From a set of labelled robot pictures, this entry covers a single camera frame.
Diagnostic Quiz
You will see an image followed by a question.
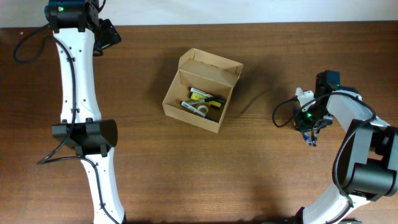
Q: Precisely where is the yellow highlighter marker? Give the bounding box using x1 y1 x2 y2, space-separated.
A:
188 92 221 109

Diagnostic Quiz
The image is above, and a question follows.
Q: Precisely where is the black sharpie marker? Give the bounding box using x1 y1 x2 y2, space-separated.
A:
188 96 219 105

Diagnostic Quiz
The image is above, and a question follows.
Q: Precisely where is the left black cable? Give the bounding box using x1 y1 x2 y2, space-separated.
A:
12 23 122 224

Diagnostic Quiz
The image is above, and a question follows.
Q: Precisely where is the yellow tape roll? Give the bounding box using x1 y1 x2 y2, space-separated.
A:
197 105 209 114

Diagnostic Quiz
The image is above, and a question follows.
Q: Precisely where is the blue whiteboard marker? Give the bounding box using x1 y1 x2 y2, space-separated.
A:
180 101 216 122

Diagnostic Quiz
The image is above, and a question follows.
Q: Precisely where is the blue ballpoint pen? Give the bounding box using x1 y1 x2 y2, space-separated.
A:
292 107 313 147

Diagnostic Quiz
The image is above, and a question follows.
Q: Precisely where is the right black cable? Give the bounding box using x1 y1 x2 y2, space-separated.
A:
272 91 379 224

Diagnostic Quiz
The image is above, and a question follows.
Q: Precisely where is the black cable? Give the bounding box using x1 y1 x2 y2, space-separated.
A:
12 23 122 224
272 91 379 224

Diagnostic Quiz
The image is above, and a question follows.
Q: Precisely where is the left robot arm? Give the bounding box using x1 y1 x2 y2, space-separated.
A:
45 0 126 223

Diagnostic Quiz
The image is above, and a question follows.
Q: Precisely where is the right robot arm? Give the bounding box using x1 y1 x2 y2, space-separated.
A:
293 70 397 223

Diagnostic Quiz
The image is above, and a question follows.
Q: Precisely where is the cardboard box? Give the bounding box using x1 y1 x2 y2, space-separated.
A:
162 48 243 133

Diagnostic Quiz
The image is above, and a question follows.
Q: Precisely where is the black whiteboard marker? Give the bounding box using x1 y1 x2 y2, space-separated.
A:
189 87 226 105

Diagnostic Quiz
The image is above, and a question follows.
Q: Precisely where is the black ballpoint pen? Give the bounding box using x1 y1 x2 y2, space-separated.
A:
311 122 318 147

